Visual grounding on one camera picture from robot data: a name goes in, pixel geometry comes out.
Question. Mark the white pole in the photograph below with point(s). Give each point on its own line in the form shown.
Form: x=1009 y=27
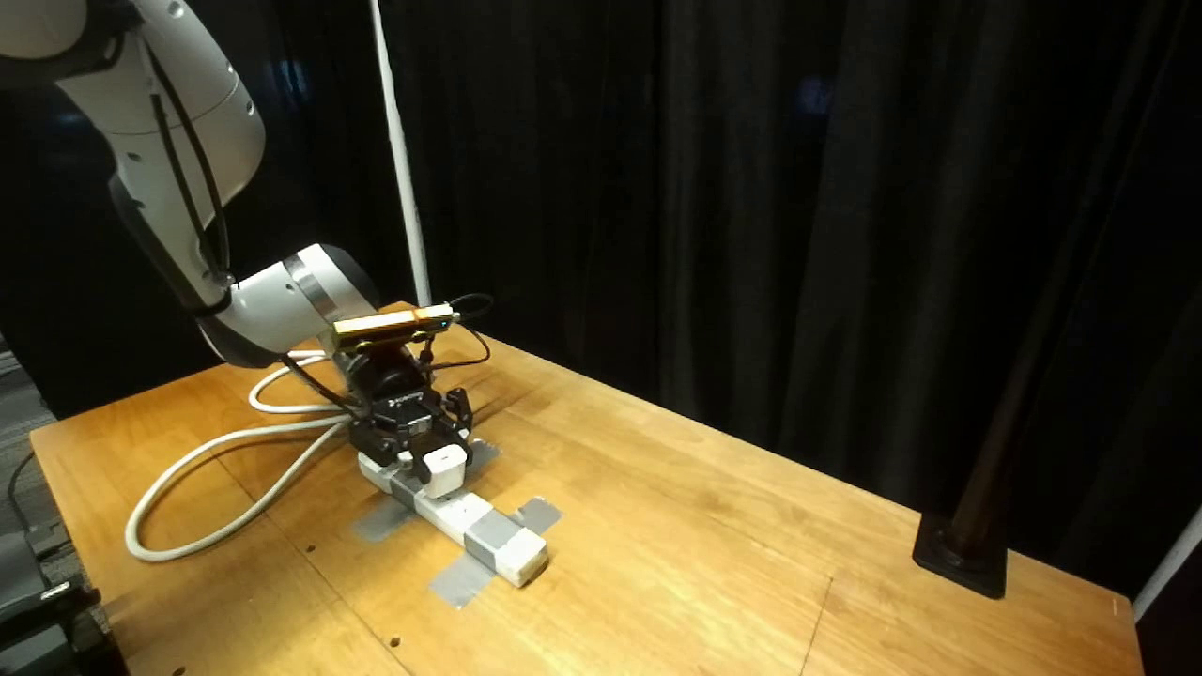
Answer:
x=1168 y=565
x=400 y=152

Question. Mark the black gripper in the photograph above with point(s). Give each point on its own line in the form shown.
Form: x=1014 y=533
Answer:
x=393 y=399

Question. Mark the white plug adaptor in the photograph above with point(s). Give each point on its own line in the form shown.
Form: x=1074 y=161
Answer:
x=443 y=471

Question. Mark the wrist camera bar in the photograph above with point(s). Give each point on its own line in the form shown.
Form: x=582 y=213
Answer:
x=393 y=325

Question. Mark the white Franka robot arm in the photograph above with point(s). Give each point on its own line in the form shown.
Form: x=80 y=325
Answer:
x=175 y=137

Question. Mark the black breadboard table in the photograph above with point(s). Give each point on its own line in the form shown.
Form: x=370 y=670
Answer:
x=37 y=624

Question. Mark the black curtain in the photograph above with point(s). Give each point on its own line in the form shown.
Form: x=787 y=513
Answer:
x=776 y=190

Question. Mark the black stand post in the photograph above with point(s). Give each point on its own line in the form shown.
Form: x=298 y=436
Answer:
x=959 y=551

